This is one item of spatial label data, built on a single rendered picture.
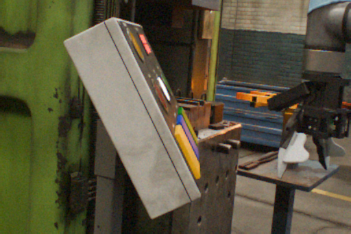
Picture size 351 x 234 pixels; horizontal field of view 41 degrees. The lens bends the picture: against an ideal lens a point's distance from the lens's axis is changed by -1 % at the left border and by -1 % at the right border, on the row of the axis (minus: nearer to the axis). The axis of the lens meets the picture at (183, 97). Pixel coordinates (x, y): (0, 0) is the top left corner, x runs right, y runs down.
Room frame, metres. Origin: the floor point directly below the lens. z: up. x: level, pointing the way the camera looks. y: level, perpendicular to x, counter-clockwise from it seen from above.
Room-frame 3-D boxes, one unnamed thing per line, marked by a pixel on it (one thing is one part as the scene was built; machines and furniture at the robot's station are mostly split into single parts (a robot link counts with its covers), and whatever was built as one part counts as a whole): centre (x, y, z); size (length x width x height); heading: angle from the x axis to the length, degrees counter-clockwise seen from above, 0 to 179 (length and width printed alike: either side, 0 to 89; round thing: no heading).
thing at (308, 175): (1.79, -0.43, 0.71); 0.40 x 0.30 x 0.02; 148
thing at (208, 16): (1.70, -0.06, 1.27); 0.09 x 0.02 x 0.17; 155
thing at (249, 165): (1.94, -0.41, 0.73); 0.60 x 0.04 x 0.01; 146
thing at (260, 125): (5.54, -0.81, 0.36); 1.20 x 0.80 x 0.72; 60
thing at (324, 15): (0.89, -0.26, 1.23); 0.09 x 0.08 x 0.11; 47
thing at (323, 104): (0.88, -0.26, 1.07); 0.09 x 0.08 x 0.12; 39
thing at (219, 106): (1.54, -0.07, 0.95); 0.12 x 0.08 x 0.06; 65
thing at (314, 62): (0.89, -0.26, 1.15); 0.08 x 0.08 x 0.05
